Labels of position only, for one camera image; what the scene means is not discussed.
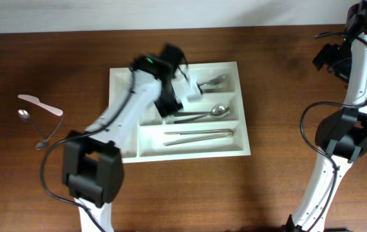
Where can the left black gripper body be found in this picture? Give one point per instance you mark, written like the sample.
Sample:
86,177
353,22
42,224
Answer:
166,105

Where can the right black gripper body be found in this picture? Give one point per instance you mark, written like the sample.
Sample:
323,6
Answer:
324,55

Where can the steel spoon pointing down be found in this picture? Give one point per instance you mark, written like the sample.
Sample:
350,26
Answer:
191,119

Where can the steel fork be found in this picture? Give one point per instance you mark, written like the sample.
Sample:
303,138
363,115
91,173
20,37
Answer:
215,81
214,90

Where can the steel spoon pointing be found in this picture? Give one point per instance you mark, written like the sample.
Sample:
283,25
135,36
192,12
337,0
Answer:
218,111

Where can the steel kitchen tongs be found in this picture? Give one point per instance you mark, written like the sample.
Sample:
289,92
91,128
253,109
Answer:
197,136

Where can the long-handled steel spoon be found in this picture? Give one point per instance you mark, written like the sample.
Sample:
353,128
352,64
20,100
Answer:
45,142

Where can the white plastic knife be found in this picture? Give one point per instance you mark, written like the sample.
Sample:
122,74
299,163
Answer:
34,100

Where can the small steel teaspoon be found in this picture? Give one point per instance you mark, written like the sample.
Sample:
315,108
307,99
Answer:
25,116

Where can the left black arm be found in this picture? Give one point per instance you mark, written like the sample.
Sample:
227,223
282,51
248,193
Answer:
92,163

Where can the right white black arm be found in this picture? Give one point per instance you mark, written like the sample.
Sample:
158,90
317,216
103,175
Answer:
340,138

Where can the white plastic cutlery tray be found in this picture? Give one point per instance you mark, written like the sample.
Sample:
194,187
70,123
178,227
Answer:
145,142

